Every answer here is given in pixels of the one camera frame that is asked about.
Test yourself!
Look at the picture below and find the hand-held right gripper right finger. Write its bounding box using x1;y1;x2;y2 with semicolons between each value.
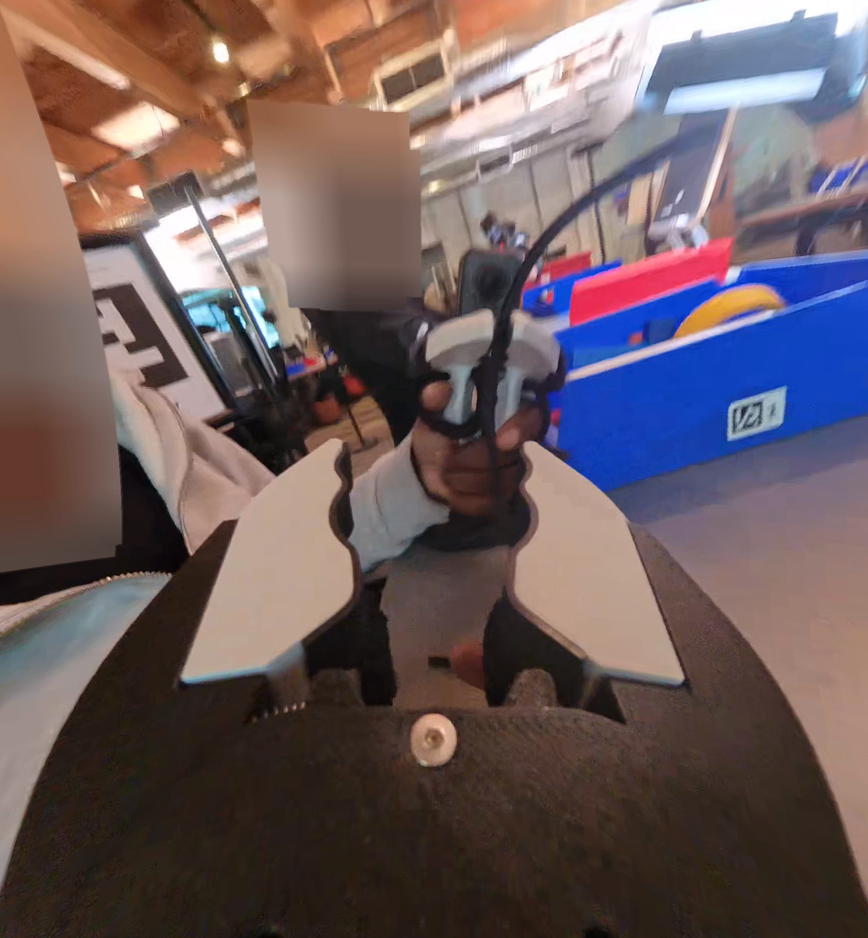
506;442;686;687

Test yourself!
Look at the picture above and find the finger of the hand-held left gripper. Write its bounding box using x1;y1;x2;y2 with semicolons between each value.
498;311;563;427
425;317;497;427

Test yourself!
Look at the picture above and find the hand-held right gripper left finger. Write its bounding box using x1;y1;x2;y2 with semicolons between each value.
179;438;365;686

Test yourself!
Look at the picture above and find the black cable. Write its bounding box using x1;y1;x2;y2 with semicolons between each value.
478;128;706;470

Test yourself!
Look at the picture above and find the blue plastic bin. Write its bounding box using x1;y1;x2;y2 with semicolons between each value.
522;260;625;318
551;248;868;493

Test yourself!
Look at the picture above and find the person's left forearm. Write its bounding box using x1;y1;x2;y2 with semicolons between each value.
347;432;451;574

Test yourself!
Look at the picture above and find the grey desk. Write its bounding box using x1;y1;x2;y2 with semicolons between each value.
379;406;868;938

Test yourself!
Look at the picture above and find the person's left hand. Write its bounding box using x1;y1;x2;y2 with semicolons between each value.
413;381;548;517

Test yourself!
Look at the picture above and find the red plastic bin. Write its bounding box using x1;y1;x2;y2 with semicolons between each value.
569;238;735;328
540;251;594;283

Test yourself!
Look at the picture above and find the yellow tape roll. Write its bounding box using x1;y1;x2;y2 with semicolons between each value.
674;284;786;340

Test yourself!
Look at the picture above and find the ceiling air vent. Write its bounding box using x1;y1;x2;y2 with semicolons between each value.
371;47;454;111

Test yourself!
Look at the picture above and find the floor stand with grey board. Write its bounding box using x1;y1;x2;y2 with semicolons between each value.
183;183;365;448

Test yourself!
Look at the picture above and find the framed black white marker poster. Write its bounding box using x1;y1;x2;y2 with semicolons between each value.
81;233;231;425

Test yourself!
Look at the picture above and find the wooden work table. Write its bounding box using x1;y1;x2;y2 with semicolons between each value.
738;183;868;246

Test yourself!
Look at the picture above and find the light panel on stand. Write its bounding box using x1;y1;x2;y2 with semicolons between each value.
637;13;868;118

